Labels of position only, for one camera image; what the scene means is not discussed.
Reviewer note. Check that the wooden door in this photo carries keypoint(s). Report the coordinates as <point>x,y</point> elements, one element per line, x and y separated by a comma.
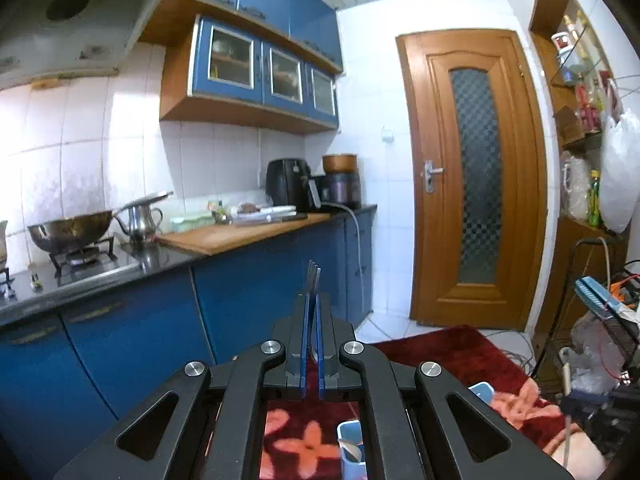
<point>430,260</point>

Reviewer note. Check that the black air fryer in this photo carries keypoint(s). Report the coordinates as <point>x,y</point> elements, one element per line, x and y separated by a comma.
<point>285,180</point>

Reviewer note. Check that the white plastic bag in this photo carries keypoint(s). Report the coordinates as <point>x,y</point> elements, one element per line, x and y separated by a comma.
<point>620,175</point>

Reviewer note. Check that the wall socket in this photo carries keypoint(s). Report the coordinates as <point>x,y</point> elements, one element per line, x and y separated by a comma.
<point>387,135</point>

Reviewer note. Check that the green bottle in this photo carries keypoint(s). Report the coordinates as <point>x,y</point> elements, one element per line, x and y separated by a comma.
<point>595,197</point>

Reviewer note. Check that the grey range hood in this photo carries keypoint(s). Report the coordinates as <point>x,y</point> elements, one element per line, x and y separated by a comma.
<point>75,25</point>

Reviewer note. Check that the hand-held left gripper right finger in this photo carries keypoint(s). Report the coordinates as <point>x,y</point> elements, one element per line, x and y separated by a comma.
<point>321,340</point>

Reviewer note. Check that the blue lower cabinets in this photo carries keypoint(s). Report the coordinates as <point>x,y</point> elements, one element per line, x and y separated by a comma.
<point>250,300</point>

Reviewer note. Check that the metal wok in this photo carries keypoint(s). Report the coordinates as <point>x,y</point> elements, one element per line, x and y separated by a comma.
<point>70,232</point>

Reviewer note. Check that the clear plastic bag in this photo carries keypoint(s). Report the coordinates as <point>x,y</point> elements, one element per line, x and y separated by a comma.
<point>590,350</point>

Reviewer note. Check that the blue ribbed plastic object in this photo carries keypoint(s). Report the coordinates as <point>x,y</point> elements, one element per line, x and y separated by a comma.
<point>592,296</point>

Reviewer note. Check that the steel kettle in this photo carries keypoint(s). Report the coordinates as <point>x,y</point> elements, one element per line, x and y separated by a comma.
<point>140,220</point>

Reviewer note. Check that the light green container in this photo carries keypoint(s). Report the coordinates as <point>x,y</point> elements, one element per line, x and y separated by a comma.
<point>190,222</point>

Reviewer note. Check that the brown pot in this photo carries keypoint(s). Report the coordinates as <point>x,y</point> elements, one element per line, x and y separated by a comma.
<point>340,163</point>

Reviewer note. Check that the red floral blanket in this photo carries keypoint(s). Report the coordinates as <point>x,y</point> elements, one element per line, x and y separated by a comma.
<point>450,350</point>

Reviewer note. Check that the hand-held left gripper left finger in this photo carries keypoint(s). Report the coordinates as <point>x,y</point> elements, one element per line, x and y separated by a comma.
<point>303,340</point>

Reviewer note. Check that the light blue utensil box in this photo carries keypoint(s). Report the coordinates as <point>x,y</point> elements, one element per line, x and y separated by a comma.
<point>348,431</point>

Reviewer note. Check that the white tray with food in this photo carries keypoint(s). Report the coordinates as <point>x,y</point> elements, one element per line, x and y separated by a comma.
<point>265,212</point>

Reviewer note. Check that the gas stove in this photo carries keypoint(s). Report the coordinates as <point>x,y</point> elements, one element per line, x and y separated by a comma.
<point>85,261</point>

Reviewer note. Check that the dark rice cooker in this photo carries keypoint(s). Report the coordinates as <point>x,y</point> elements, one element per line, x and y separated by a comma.
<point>342,190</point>

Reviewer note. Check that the glass door wall cabinet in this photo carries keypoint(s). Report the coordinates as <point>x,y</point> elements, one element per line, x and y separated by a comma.
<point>255,67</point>

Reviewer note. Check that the wooden cutting board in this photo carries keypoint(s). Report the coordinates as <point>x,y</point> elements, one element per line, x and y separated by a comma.
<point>225,237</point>

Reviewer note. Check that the pale wooden spoon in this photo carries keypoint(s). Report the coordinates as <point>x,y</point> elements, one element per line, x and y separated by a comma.
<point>350,451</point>

